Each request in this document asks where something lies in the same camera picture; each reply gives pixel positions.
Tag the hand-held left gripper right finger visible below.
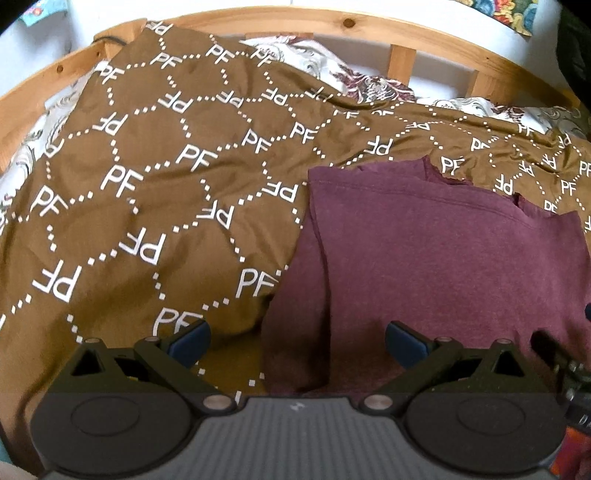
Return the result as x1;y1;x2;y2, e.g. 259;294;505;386
360;320;539;416

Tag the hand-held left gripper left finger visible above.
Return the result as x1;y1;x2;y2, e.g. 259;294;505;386
55;320;236;418

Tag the maroon long-sleeve shirt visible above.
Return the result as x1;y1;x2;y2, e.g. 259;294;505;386
261;156;591;397

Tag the brown printed blanket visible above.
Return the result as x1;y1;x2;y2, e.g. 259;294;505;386
0;18;591;407

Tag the floral bed sheet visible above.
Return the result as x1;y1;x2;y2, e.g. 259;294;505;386
0;34;591;241

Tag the black puffer jacket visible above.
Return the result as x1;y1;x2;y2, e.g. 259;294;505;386
556;11;591;95

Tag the colourful landscape wall poster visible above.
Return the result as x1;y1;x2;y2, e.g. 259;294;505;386
462;0;557;38

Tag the wooden bed frame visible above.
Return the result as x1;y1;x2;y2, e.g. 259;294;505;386
0;4;591;174

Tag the curled cartoon wall poster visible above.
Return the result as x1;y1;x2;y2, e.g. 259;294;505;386
17;0;58;26

